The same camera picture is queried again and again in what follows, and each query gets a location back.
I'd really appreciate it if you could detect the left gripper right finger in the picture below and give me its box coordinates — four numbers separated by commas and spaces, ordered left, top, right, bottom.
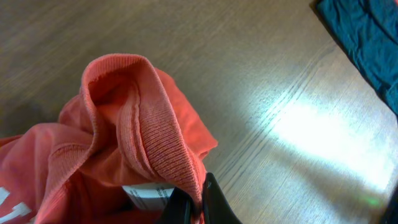
202, 172, 242, 224

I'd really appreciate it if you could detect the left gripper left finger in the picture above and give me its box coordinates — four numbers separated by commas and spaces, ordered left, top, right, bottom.
157, 187, 192, 224

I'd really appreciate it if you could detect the orange printed t-shirt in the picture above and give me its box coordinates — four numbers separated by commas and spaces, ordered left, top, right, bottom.
1, 54, 217, 223

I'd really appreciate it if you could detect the navy blue garment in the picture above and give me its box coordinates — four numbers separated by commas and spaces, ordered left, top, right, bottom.
316, 0, 397, 113

